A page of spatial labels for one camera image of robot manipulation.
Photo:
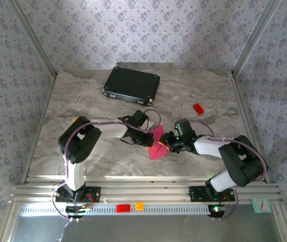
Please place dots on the aluminium upright post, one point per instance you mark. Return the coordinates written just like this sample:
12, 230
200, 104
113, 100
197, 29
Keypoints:
256, 35
32, 37

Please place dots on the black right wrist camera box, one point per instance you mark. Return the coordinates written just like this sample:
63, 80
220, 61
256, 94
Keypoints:
185, 128

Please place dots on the right controller board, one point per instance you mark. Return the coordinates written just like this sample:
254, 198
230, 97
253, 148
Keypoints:
217, 210

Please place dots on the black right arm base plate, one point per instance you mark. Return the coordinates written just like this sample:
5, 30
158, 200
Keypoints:
196, 194

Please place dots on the orange yellow toy brick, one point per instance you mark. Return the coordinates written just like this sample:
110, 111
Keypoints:
75, 120

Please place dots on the red toy brick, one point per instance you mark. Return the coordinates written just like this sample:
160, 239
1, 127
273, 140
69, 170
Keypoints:
198, 109

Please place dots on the black hard case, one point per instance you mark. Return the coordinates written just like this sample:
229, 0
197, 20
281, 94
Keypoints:
130, 83

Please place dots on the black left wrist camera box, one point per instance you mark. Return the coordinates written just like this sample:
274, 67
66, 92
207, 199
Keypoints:
140, 118

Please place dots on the red tag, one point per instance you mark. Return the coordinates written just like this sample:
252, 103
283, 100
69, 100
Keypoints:
123, 208

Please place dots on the pink cloth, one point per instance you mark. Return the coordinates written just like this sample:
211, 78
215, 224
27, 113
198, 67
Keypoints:
158, 152

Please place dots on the aluminium side rail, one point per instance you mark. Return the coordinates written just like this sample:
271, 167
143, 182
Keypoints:
38, 131
251, 121

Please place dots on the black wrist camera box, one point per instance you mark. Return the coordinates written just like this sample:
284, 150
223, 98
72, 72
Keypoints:
185, 128
140, 118

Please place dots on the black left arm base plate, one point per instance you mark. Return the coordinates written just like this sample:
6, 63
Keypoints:
94, 194

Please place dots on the metal sheet panel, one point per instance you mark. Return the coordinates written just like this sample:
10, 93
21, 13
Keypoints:
145, 229

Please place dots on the orange tag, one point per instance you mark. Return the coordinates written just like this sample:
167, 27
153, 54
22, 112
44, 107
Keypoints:
139, 206

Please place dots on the aluminium frame beam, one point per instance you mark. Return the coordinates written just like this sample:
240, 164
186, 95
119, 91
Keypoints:
145, 189

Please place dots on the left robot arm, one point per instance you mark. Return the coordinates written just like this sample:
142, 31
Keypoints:
79, 146

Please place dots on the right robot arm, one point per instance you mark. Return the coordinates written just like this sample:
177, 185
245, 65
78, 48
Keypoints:
241, 161

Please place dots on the teal small clock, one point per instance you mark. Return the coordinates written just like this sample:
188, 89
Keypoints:
261, 206

